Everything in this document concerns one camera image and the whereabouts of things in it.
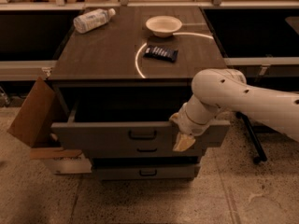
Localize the dark wooden drawer cabinet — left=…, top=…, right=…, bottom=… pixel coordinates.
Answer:
left=50, top=6, right=225, bottom=169

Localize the white bowl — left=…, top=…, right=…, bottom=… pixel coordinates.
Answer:
left=146, top=16, right=182, bottom=37

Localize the grey top drawer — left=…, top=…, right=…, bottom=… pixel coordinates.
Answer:
left=51, top=107, right=230, bottom=151

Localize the dark blue snack packet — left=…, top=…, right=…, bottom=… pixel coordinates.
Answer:
left=144, top=45, right=178, bottom=63

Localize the open cardboard box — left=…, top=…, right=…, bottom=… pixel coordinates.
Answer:
left=7, top=77, right=92, bottom=175

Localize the clear plastic water bottle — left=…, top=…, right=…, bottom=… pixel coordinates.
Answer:
left=73, top=8, right=116, bottom=34

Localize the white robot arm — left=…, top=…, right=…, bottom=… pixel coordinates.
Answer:
left=170, top=69, right=299, bottom=152

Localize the grey metal shelf frame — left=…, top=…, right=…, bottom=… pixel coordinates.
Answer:
left=0, top=0, right=299, bottom=82

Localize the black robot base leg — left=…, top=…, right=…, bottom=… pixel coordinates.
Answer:
left=236, top=112, right=267, bottom=164

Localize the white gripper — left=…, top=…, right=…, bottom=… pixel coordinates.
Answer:
left=169, top=109, right=212, bottom=152

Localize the grey bottom drawer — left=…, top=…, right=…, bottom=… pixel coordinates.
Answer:
left=93, top=164, right=200, bottom=180

